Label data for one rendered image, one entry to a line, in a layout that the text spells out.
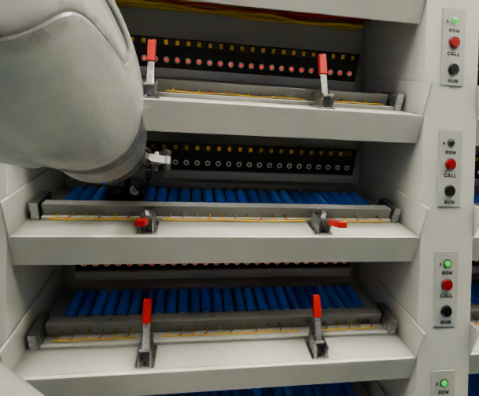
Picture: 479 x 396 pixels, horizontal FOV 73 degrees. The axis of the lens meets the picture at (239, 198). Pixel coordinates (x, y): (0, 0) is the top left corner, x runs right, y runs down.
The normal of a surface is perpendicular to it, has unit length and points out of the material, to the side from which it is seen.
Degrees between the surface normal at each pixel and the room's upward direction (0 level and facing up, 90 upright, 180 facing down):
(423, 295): 90
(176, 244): 111
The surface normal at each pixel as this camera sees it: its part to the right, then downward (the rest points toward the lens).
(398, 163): -0.99, -0.02
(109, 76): 0.91, 0.40
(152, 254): 0.12, 0.37
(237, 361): 0.07, -0.93
